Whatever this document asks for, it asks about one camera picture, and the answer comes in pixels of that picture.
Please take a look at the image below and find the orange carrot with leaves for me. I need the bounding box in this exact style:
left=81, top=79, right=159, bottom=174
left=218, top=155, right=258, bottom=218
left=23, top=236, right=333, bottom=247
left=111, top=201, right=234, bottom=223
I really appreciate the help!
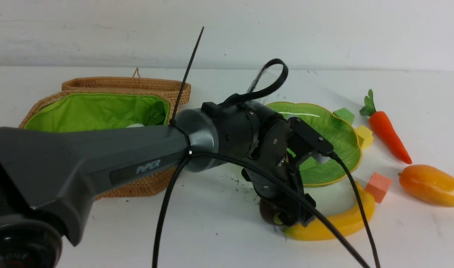
left=359, top=89, right=413, bottom=165

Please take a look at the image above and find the orange yellow mango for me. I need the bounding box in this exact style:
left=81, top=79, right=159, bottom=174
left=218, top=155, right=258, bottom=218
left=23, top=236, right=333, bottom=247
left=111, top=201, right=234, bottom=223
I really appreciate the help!
left=398, top=165, right=454, bottom=207

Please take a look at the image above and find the yellow banana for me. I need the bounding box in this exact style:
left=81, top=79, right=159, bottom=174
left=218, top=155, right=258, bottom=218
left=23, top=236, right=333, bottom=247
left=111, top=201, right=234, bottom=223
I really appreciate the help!
left=284, top=180, right=375, bottom=241

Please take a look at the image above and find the white radish with leaves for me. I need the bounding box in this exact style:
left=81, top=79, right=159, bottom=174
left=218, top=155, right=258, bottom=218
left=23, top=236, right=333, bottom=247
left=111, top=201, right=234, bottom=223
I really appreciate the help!
left=126, top=123, right=145, bottom=128

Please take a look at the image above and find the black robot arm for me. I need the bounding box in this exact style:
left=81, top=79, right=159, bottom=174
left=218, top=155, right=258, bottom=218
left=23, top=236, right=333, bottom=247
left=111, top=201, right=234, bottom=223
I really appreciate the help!
left=0, top=101, right=319, bottom=268

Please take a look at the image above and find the woven rattan basket green lining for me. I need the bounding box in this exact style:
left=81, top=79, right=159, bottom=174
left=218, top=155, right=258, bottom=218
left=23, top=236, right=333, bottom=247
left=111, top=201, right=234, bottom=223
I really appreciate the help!
left=19, top=90, right=184, bottom=200

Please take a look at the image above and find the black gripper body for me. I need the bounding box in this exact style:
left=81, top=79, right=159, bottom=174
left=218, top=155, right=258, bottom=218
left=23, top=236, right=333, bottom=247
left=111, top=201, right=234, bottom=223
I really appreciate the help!
left=242, top=119, right=305, bottom=200

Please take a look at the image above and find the dark purple mangosteen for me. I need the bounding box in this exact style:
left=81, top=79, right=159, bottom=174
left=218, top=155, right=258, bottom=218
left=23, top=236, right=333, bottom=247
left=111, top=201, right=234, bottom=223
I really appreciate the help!
left=258, top=199, right=283, bottom=226

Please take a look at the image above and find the yellow foam cube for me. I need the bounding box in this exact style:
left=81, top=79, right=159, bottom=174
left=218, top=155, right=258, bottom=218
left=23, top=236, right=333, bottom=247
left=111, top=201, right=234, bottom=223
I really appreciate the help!
left=356, top=125, right=374, bottom=150

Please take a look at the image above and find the green leaf-shaped glass plate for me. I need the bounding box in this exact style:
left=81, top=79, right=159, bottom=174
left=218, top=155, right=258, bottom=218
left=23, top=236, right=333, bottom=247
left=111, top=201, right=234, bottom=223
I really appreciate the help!
left=266, top=102, right=362, bottom=187

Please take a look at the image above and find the green foam cube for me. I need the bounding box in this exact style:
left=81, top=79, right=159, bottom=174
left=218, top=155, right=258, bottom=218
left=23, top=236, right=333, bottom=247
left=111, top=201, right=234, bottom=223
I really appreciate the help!
left=333, top=108, right=355, bottom=125

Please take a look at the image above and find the orange foam cube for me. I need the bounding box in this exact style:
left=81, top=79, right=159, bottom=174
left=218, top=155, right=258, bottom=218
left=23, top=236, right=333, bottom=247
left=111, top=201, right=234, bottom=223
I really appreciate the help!
left=365, top=172, right=393, bottom=204

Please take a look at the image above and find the black cable tie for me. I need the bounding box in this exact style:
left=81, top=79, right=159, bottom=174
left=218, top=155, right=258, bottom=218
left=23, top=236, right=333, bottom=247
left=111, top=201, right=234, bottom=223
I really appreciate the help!
left=169, top=26, right=205, bottom=125

